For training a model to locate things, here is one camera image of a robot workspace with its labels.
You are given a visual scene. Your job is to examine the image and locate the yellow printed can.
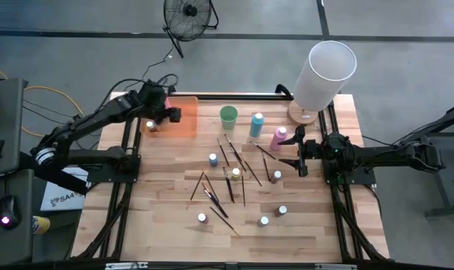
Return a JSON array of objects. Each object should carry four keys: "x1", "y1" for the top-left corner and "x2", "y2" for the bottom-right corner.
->
[{"x1": 32, "y1": 215, "x2": 52, "y2": 236}]

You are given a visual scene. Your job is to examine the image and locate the black fan power cable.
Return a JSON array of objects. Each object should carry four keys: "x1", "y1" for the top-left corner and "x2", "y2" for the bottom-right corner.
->
[{"x1": 142, "y1": 43, "x2": 175, "y2": 82}]

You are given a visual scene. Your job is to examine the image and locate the black metal stand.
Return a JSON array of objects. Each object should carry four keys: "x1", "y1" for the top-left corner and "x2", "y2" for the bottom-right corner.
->
[{"x1": 398, "y1": 101, "x2": 454, "y2": 219}]

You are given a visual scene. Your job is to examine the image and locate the black computer mouse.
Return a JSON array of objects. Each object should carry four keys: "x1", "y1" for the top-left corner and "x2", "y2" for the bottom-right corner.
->
[{"x1": 0, "y1": 194, "x2": 23, "y2": 231}]

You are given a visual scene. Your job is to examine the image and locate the grey tilted panel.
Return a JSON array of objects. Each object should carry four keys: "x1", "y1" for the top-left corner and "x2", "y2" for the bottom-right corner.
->
[{"x1": 0, "y1": 77, "x2": 29, "y2": 180}]

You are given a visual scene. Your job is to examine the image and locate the silver ferrule black paintbrush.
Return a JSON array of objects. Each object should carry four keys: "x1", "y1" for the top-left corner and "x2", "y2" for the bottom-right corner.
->
[
  {"x1": 221, "y1": 166, "x2": 235, "y2": 204},
  {"x1": 203, "y1": 188, "x2": 227, "y2": 218},
  {"x1": 223, "y1": 133, "x2": 248, "y2": 173},
  {"x1": 216, "y1": 137, "x2": 231, "y2": 167},
  {"x1": 223, "y1": 169, "x2": 236, "y2": 204}
]

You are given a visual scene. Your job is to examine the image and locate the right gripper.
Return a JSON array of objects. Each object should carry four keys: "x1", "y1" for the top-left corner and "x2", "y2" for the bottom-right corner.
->
[{"x1": 277, "y1": 125, "x2": 327, "y2": 177}]

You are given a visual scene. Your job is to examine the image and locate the yellow floor cable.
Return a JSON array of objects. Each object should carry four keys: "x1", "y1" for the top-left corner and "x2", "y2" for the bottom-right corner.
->
[{"x1": 0, "y1": 61, "x2": 84, "y2": 138}]

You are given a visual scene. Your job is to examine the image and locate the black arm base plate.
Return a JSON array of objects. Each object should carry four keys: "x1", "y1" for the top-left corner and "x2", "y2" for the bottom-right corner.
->
[
  {"x1": 322, "y1": 155, "x2": 377, "y2": 185},
  {"x1": 86, "y1": 154, "x2": 141, "y2": 184}
]

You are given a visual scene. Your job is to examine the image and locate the white printed cardboard box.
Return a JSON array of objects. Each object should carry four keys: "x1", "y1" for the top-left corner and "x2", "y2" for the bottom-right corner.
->
[{"x1": 40, "y1": 164, "x2": 89, "y2": 212}]

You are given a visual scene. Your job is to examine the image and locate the large teal paint bottle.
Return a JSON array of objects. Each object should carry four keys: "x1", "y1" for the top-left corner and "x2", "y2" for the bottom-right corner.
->
[{"x1": 248, "y1": 112, "x2": 266, "y2": 139}]

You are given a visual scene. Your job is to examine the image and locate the black diagonal beam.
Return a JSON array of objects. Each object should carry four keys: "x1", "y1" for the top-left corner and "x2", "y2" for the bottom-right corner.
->
[{"x1": 19, "y1": 151, "x2": 89, "y2": 196}]

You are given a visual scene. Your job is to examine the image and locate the silver frame bracket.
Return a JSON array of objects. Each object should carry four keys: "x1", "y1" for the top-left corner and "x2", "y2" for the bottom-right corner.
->
[
  {"x1": 104, "y1": 262, "x2": 149, "y2": 270},
  {"x1": 314, "y1": 263, "x2": 358, "y2": 270}
]

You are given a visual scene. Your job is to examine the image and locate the orange translucent plastic tray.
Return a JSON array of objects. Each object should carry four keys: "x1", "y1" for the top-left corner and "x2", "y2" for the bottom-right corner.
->
[{"x1": 140, "y1": 95, "x2": 200, "y2": 139}]

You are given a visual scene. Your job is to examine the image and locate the light green plastic cup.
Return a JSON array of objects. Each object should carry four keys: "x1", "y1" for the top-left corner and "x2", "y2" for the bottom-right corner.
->
[{"x1": 219, "y1": 105, "x2": 239, "y2": 131}]

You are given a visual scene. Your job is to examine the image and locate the dark grey side desk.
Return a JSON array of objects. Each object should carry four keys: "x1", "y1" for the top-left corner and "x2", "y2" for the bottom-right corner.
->
[{"x1": 0, "y1": 168, "x2": 35, "y2": 267}]

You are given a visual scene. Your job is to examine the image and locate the black floor fan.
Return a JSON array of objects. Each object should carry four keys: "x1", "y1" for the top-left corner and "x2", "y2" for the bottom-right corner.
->
[{"x1": 162, "y1": 0, "x2": 220, "y2": 59}]

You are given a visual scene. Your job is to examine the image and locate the white shade wooden base lamp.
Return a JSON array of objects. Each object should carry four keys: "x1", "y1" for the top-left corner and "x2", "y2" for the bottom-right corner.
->
[{"x1": 286, "y1": 40, "x2": 358, "y2": 127}]

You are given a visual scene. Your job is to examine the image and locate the gold ferrule black paintbrush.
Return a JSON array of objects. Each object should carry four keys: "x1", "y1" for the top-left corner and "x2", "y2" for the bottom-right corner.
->
[
  {"x1": 186, "y1": 171, "x2": 205, "y2": 210},
  {"x1": 201, "y1": 182, "x2": 230, "y2": 219},
  {"x1": 203, "y1": 172, "x2": 220, "y2": 203},
  {"x1": 209, "y1": 205, "x2": 240, "y2": 237}
]

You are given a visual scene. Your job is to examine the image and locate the black frame clamp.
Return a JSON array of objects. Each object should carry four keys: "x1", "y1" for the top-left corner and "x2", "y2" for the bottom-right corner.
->
[{"x1": 274, "y1": 83, "x2": 294, "y2": 101}]

